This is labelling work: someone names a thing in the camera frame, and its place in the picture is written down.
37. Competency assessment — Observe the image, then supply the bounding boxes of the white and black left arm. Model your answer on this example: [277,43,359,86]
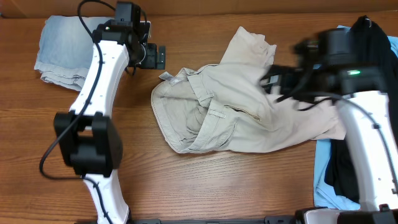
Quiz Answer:
[48,1,166,223]

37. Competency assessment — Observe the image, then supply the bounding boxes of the light blue t-shirt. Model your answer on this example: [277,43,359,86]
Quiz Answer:
[313,23,397,210]

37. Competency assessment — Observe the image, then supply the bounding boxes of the black t-shirt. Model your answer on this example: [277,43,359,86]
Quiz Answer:
[331,16,397,211]

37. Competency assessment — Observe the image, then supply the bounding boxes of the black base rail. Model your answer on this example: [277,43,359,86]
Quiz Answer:
[130,207,324,224]

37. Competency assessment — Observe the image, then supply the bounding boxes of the beige khaki shorts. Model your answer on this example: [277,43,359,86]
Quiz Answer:
[151,27,345,154]

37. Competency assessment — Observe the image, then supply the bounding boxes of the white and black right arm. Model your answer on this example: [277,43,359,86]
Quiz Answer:
[259,29,397,223]

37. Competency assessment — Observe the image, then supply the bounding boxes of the folded light blue denim shorts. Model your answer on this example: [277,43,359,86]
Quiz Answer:
[34,15,116,92]

